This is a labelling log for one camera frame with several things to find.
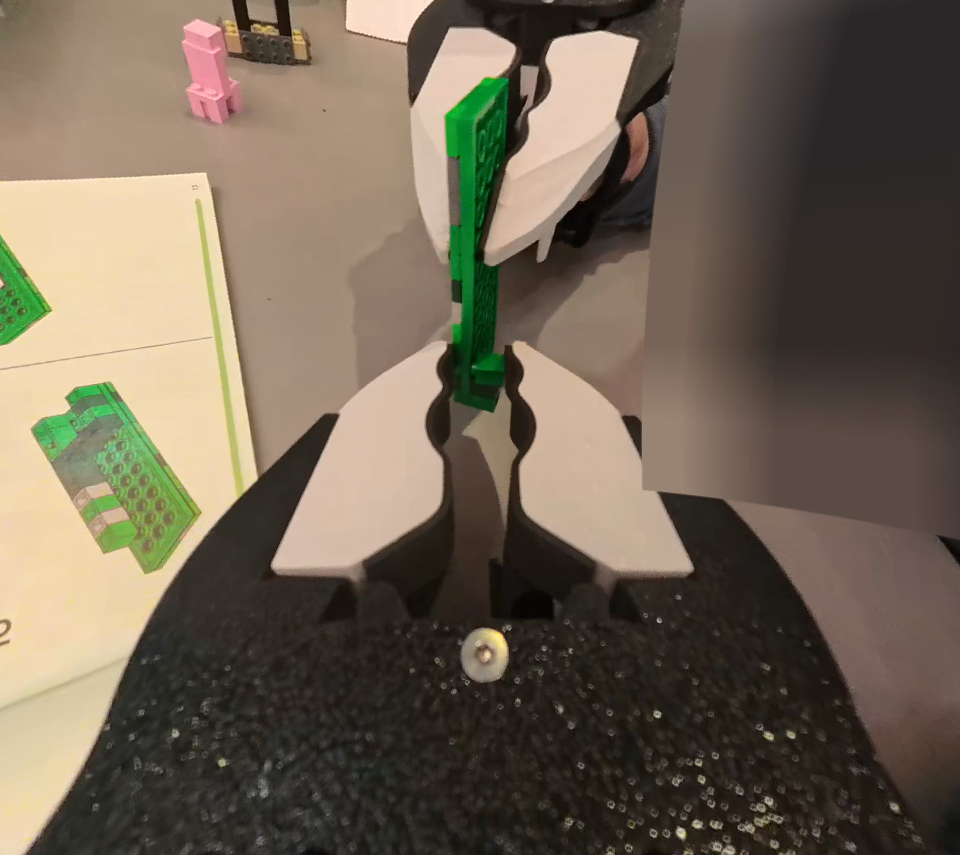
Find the pink toy brick figure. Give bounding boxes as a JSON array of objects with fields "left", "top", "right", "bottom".
[{"left": 182, "top": 18, "right": 243, "bottom": 126}]

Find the person's right hand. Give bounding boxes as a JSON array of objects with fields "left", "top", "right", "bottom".
[{"left": 621, "top": 108, "right": 665, "bottom": 196}]

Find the green toy brick plate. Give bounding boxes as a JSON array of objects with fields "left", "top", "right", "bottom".
[{"left": 444, "top": 77, "right": 511, "bottom": 414}]

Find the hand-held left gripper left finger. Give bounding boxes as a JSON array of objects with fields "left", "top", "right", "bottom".
[{"left": 270, "top": 341, "right": 456, "bottom": 605}]

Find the brick building instruction booklet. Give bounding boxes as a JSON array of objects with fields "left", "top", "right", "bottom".
[{"left": 0, "top": 174, "right": 260, "bottom": 710}]

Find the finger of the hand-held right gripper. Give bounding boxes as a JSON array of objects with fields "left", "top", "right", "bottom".
[
  {"left": 411, "top": 26, "right": 526, "bottom": 264},
  {"left": 482, "top": 32, "right": 640, "bottom": 267}
]

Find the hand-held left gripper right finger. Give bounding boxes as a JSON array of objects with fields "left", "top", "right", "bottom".
[{"left": 504, "top": 342, "right": 694, "bottom": 597}]

